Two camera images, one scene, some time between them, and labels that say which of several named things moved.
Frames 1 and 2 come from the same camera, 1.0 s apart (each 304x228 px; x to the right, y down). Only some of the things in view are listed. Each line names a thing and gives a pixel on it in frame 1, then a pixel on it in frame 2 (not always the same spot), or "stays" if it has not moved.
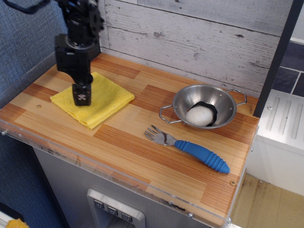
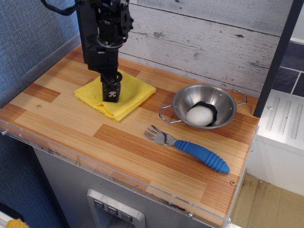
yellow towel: x=106 y=100 to x=133 y=92
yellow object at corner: x=17 y=223 stays
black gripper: x=73 y=56 to x=103 y=57
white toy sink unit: x=277 y=157 stays
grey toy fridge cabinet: x=85 y=199 stays
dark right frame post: x=279 y=56 stays
